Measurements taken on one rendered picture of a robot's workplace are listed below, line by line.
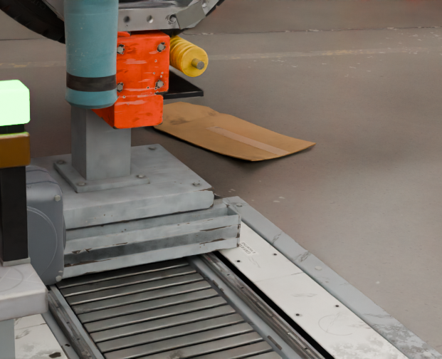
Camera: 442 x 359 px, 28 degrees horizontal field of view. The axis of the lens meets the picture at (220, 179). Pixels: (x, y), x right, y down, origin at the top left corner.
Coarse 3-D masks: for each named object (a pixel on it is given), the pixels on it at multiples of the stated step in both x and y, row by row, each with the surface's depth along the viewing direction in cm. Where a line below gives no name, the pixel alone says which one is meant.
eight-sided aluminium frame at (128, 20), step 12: (48, 0) 153; (60, 0) 154; (180, 0) 168; (192, 0) 165; (204, 0) 167; (216, 0) 167; (60, 12) 154; (120, 12) 159; (132, 12) 160; (144, 12) 161; (156, 12) 162; (168, 12) 163; (180, 12) 164; (192, 12) 165; (204, 12) 167; (120, 24) 160; (132, 24) 161; (144, 24) 162; (156, 24) 163; (168, 24) 164; (180, 24) 165; (192, 24) 167
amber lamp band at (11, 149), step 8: (0, 136) 96; (8, 136) 97; (16, 136) 97; (24, 136) 97; (0, 144) 96; (8, 144) 97; (16, 144) 97; (24, 144) 98; (0, 152) 97; (8, 152) 97; (16, 152) 98; (24, 152) 98; (0, 160) 97; (8, 160) 97; (16, 160) 98; (24, 160) 98; (0, 168) 97
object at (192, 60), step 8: (176, 40) 175; (184, 40) 175; (176, 48) 172; (184, 48) 170; (192, 48) 169; (200, 48) 170; (176, 56) 171; (184, 56) 169; (192, 56) 170; (200, 56) 170; (176, 64) 172; (184, 64) 170; (192, 64) 170; (200, 64) 168; (184, 72) 170; (192, 72) 171; (200, 72) 172
